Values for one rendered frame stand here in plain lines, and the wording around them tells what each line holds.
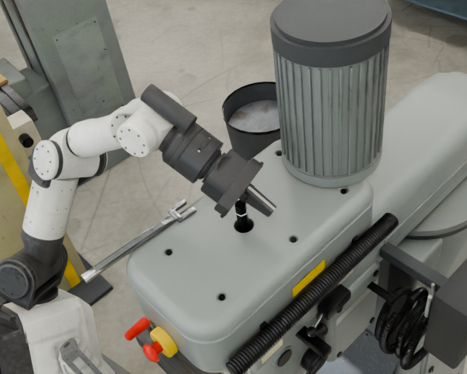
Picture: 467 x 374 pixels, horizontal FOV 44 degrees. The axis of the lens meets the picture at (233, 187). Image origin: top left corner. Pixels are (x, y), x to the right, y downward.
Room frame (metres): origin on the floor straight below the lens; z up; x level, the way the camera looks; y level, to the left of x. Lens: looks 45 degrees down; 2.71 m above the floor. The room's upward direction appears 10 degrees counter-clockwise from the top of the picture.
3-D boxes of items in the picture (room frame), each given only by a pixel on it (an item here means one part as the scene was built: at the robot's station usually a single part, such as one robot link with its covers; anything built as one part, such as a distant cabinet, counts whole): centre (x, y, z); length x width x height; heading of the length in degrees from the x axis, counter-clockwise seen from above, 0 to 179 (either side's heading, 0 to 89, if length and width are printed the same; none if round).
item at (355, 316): (0.82, -0.17, 1.47); 0.24 x 0.19 x 0.26; 36
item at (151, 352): (0.56, 0.20, 1.76); 0.04 x 0.03 x 0.04; 36
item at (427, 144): (1.00, -0.41, 1.66); 0.80 x 0.23 x 0.20; 126
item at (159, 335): (0.58, 0.18, 1.76); 0.06 x 0.02 x 0.06; 36
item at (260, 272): (0.72, -0.02, 1.81); 0.47 x 0.26 x 0.16; 126
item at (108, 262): (0.72, 0.19, 1.89); 0.24 x 0.04 x 0.01; 123
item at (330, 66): (0.86, -0.21, 2.05); 0.20 x 0.20 x 0.32
